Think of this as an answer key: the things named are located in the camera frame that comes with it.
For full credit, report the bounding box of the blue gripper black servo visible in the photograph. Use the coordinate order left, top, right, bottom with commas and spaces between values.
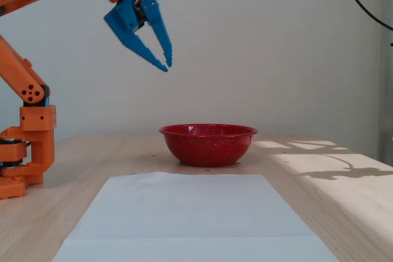
103, 0, 174, 73

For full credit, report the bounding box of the red speckled bowl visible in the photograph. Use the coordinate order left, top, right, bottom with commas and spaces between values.
158, 123, 258, 168

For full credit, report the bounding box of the white paper sheet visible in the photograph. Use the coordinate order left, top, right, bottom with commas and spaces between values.
50, 172, 340, 262

